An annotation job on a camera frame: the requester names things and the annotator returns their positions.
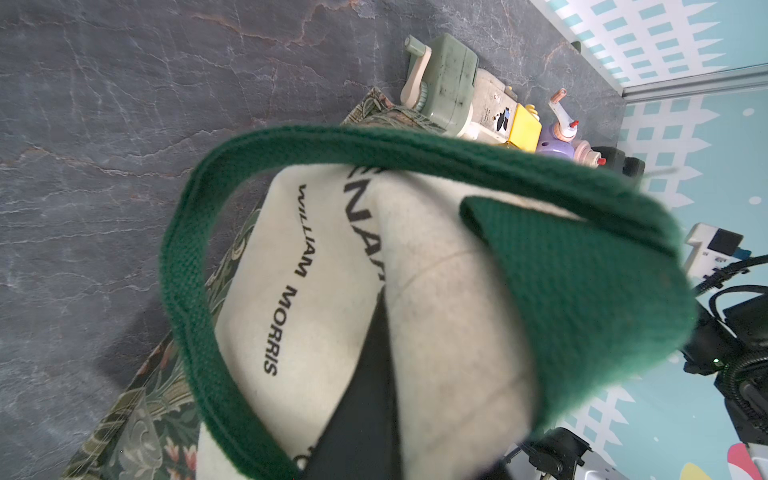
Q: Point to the purple pencil sharpener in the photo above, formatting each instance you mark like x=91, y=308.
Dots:
x=556, y=140

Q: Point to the yellow pencil sharpener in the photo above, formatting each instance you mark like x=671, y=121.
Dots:
x=524, y=128

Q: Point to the green pencil sharpener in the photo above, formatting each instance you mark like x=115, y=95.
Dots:
x=440, y=81

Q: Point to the pink pencil sharpener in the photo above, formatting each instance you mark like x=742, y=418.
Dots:
x=585, y=155

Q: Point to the black plastic tool case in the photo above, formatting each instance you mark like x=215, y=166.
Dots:
x=617, y=161

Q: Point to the cream canvas tote bag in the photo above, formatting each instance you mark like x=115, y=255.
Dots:
x=516, y=286

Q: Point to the beige pencil sharpener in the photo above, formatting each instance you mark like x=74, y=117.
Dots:
x=492, y=108

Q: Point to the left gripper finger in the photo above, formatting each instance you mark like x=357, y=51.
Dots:
x=362, y=438

